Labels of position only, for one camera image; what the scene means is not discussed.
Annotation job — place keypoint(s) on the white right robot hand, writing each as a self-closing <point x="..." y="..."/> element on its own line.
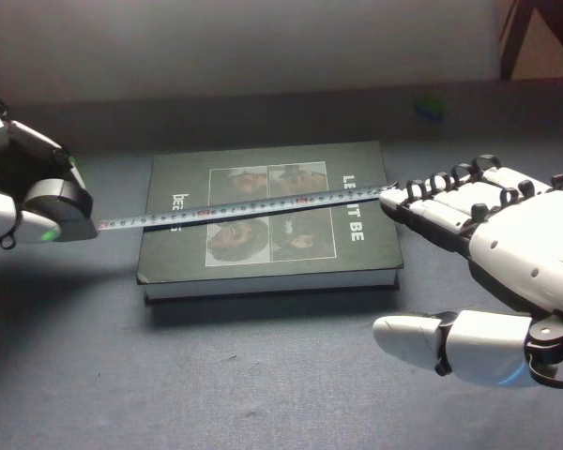
<point x="521" y="234"/>

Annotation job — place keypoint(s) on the white grey tape measure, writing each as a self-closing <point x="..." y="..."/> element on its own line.
<point x="51" y="194"/>

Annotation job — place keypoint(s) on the black hardcover book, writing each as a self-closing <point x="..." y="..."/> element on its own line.
<point x="178" y="253"/>

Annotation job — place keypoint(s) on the green blue toy block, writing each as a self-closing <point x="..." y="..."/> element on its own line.
<point x="428" y="107"/>

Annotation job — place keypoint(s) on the grey table cloth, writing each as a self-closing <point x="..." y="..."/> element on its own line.
<point x="216" y="375"/>

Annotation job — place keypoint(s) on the white backdrop cloth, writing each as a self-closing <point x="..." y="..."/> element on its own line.
<point x="216" y="42"/>

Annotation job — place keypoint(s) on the dark wooden chair frame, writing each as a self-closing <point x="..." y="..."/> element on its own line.
<point x="516" y="42"/>

